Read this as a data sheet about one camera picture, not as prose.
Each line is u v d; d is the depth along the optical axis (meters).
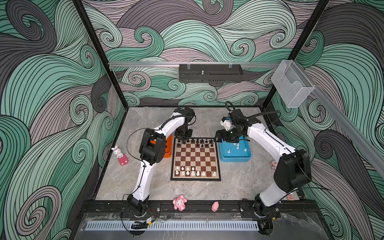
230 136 0.73
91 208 0.76
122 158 0.90
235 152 0.95
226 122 0.81
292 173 0.44
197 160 0.90
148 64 1.88
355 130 0.57
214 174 0.83
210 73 0.97
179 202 0.73
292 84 0.80
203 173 0.83
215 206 0.73
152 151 0.58
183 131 0.84
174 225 0.70
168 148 0.96
